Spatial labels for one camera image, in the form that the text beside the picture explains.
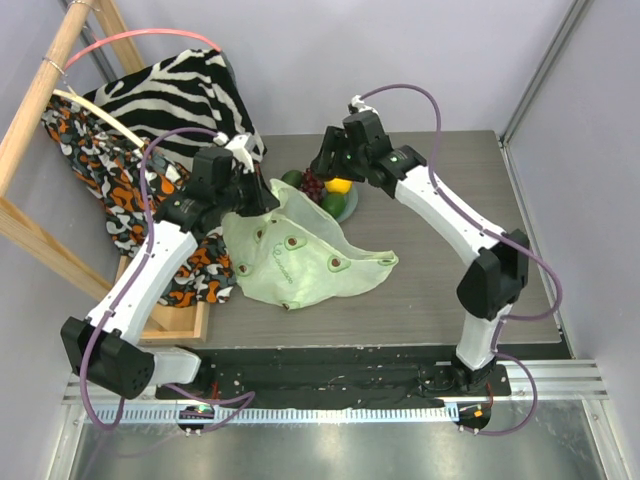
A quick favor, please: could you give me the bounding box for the yellow lemon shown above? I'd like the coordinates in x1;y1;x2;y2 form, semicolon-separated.
324;178;353;195

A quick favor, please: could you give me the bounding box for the red grape bunch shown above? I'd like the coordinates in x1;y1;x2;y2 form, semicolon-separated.
299;168;325;205

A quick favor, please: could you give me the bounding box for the light green plastic bag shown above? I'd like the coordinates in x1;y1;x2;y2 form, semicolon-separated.
222;179;398;310

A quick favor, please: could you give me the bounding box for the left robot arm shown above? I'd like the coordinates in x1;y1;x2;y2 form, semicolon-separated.
61;141;279;399

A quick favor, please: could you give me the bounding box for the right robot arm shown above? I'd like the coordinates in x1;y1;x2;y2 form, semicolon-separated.
310;110;529;391

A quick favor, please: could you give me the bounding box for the dark green avocado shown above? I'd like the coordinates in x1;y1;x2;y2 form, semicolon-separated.
281;170;304;189

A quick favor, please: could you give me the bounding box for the green lime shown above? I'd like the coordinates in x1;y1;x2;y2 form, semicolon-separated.
320;193;347;219

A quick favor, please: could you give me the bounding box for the light blue plate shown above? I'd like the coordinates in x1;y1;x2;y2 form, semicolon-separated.
335;183;358;222

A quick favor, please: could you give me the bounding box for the zebra pattern cloth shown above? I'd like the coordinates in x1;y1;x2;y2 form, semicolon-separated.
84;49;266;162

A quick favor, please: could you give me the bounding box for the orange camouflage cloth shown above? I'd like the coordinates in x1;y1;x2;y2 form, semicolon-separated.
41;95;236;308

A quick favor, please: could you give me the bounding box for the cream hanger hoop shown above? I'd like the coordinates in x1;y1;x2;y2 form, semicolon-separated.
53;89;145;149

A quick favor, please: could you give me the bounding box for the pink hanger hoop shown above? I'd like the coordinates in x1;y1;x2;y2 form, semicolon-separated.
64;28;225;72

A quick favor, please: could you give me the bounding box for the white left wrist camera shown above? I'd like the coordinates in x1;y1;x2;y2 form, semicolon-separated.
213;132;255;173

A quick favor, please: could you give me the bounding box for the wooden clothes rack frame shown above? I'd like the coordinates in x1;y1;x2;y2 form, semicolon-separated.
0;0;211;344

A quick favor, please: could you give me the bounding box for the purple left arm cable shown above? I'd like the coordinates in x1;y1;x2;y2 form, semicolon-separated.
79;126;256;434

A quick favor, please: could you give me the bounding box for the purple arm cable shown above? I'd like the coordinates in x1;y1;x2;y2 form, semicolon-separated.
79;126;256;434
361;83;567;437

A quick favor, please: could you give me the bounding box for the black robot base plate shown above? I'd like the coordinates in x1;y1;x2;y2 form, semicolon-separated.
184;346;512;410

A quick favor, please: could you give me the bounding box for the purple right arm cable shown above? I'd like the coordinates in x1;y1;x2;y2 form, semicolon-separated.
361;83;567;437

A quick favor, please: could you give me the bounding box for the slotted cable duct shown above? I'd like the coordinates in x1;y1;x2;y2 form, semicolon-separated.
82;403;460;425

